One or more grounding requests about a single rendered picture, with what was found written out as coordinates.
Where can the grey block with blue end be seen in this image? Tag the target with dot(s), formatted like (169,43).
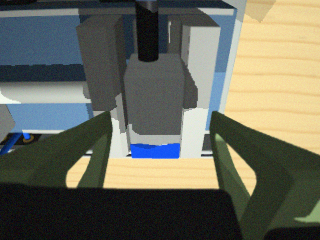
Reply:
(154,98)

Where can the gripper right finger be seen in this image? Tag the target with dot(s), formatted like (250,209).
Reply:
(287,190)

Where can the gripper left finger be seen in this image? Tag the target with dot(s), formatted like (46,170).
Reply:
(46,162)

